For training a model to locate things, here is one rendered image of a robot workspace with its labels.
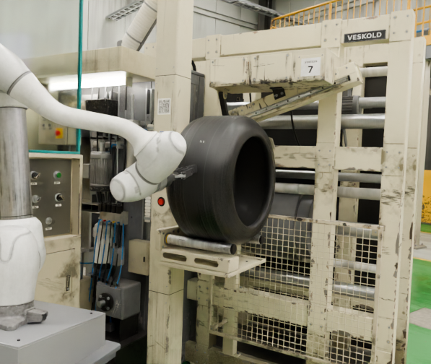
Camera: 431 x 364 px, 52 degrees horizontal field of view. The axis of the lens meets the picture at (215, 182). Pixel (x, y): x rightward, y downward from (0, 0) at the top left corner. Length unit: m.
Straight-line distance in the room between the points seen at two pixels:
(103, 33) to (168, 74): 10.08
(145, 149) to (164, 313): 1.07
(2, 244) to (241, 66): 1.38
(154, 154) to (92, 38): 10.74
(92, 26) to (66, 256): 10.29
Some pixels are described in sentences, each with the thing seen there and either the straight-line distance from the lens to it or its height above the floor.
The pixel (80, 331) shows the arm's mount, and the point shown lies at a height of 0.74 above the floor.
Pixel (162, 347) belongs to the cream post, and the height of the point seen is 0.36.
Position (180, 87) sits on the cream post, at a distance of 2.13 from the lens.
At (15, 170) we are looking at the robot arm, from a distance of 1.61.
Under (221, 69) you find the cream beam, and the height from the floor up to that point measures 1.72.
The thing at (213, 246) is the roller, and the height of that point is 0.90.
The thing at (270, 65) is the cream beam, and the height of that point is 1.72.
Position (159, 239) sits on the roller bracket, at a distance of 2.00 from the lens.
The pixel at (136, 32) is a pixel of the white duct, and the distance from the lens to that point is 2.70.
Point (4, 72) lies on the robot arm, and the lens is 1.49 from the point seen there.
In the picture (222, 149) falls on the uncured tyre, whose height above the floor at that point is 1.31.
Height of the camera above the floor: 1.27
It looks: 3 degrees down
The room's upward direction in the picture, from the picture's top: 2 degrees clockwise
